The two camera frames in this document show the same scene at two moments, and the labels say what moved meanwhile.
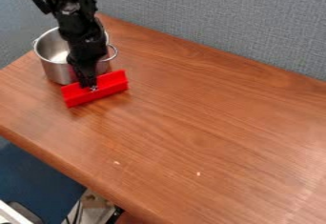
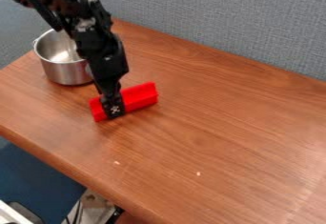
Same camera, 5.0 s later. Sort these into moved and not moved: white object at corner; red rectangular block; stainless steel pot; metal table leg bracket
Moved: red rectangular block
Not moved: white object at corner; stainless steel pot; metal table leg bracket
